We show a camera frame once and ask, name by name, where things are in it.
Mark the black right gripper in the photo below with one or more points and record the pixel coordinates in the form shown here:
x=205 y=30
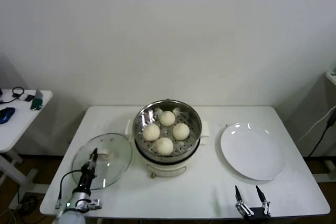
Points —
x=254 y=214

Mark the small white device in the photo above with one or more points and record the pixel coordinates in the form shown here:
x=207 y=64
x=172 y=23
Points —
x=21 y=97

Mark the blue computer mouse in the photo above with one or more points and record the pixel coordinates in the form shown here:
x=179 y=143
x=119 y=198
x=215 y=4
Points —
x=5 y=115

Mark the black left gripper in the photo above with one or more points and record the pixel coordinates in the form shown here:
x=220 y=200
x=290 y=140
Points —
x=88 y=179

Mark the white steamed baozi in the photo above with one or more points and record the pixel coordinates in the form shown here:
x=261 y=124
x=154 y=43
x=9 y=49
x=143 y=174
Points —
x=180 y=131
x=151 y=132
x=164 y=146
x=167 y=118

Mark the white round plate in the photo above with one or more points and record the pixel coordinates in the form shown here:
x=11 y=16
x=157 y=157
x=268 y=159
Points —
x=249 y=150

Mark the green tool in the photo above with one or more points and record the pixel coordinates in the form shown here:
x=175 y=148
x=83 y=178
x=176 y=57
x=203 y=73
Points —
x=36 y=102

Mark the white side table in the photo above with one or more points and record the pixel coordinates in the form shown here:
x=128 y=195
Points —
x=18 y=129

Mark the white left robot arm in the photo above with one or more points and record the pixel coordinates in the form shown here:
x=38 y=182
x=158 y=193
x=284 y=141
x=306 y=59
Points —
x=71 y=216

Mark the small black device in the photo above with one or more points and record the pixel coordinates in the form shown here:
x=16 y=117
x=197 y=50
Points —
x=29 y=98

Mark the perforated steel steamer basket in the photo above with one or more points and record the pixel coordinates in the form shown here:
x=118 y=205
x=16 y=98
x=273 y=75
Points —
x=141 y=119

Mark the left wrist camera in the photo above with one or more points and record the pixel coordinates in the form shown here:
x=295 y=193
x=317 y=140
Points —
x=89 y=204

